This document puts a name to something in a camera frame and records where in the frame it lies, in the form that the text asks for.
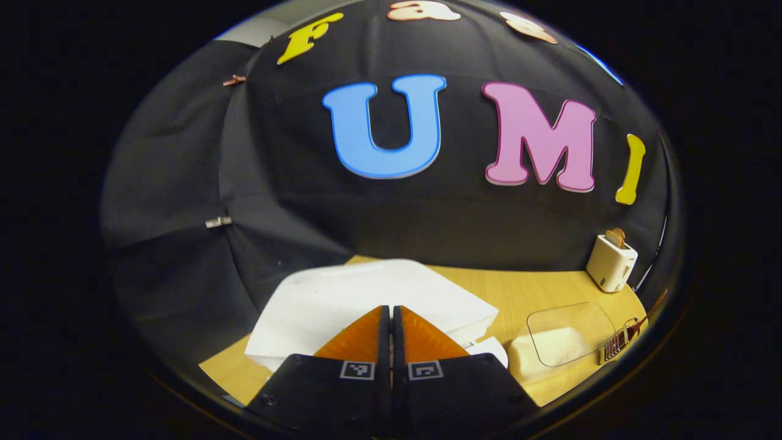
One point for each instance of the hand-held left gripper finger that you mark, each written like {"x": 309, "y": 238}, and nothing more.
{"x": 398, "y": 366}
{"x": 383, "y": 366}

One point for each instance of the white rice cooker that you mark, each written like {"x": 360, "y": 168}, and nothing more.
{"x": 366, "y": 287}

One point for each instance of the white toaster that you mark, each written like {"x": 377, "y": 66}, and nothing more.
{"x": 611, "y": 269}

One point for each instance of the black backdrop cloth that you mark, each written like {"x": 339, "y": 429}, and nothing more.
{"x": 427, "y": 226}

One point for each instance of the copper cloth clip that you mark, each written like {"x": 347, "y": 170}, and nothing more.
{"x": 234, "y": 79}

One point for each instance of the clear plastic container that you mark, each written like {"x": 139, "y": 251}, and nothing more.
{"x": 580, "y": 318}

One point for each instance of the silver cloth clip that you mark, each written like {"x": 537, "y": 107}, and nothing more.
{"x": 218, "y": 221}

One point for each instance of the brown toast slice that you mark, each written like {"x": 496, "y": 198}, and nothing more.
{"x": 616, "y": 237}

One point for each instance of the brown wooden spoon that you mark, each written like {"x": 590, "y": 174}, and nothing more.
{"x": 650, "y": 315}

